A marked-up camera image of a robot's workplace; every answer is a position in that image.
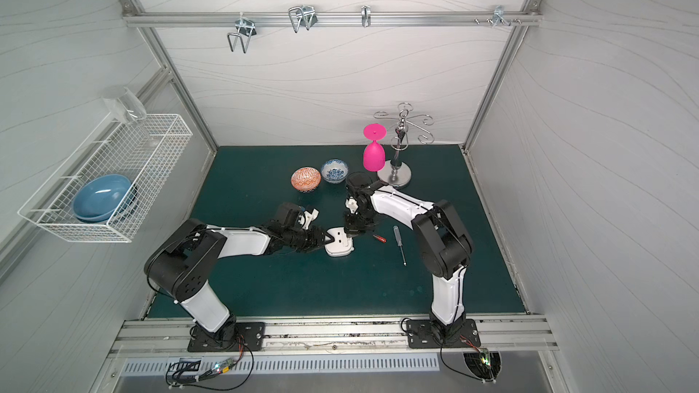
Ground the white alarm clock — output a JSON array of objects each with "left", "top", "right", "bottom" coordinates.
[{"left": 324, "top": 227, "right": 354, "bottom": 258}]

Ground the clear handle screwdriver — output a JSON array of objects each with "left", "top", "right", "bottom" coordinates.
[{"left": 392, "top": 226, "right": 407, "bottom": 267}]

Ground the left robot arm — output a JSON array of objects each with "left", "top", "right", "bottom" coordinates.
[{"left": 144, "top": 202, "right": 336, "bottom": 333}]

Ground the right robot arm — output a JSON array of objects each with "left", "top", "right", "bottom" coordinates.
[{"left": 344, "top": 173, "right": 474, "bottom": 328}]

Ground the blue white patterned bowl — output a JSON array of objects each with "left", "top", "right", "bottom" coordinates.
[{"left": 320, "top": 159, "right": 349, "bottom": 184}]

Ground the red patterned bowl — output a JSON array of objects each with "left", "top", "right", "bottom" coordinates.
[{"left": 291, "top": 167, "right": 322, "bottom": 193}]

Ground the chrome glass holder stand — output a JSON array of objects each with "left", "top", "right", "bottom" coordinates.
[{"left": 373, "top": 102, "right": 434, "bottom": 189}]

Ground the pink wine glass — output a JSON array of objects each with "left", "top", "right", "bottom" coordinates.
[{"left": 363, "top": 123, "right": 386, "bottom": 172}]

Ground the blue ceramic bowl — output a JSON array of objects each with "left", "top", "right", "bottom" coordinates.
[{"left": 72, "top": 174, "right": 138, "bottom": 223}]

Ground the small metal hook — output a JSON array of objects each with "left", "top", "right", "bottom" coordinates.
[{"left": 360, "top": 5, "right": 371, "bottom": 28}]

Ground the metal hook centre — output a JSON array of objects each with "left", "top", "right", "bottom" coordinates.
[{"left": 288, "top": 5, "right": 318, "bottom": 33}]

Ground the double metal hook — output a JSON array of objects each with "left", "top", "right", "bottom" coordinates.
[{"left": 227, "top": 16, "right": 257, "bottom": 54}]

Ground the clear wine glass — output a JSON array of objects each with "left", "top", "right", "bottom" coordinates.
[{"left": 103, "top": 86, "right": 158, "bottom": 148}]

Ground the metal hook right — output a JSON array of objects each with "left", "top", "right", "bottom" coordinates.
[{"left": 473, "top": 7, "right": 522, "bottom": 27}]

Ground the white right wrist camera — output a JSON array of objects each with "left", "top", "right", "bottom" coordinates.
[{"left": 345, "top": 198, "right": 359, "bottom": 215}]

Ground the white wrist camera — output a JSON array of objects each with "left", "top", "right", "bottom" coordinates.
[
  {"left": 300, "top": 207, "right": 320, "bottom": 230},
  {"left": 345, "top": 198, "right": 359, "bottom": 215}
]

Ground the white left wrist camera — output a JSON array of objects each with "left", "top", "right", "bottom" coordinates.
[{"left": 300, "top": 207, "right": 320, "bottom": 230}]

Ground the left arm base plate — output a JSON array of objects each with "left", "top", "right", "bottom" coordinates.
[{"left": 187, "top": 322, "right": 266, "bottom": 353}]

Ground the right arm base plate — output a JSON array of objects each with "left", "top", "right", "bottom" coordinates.
[{"left": 400, "top": 318, "right": 482, "bottom": 349}]

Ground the right black cable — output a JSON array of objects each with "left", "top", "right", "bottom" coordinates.
[{"left": 439, "top": 335, "right": 503, "bottom": 383}]

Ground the left black cable bundle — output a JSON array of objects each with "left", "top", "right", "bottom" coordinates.
[{"left": 165, "top": 335, "right": 256, "bottom": 393}]

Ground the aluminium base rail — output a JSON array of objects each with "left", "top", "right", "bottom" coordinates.
[{"left": 107, "top": 314, "right": 559, "bottom": 358}]

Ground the white wire basket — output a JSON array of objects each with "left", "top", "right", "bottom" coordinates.
[{"left": 18, "top": 114, "right": 192, "bottom": 243}]

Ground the aluminium cross rail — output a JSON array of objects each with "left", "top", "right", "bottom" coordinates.
[{"left": 123, "top": 9, "right": 544, "bottom": 29}]

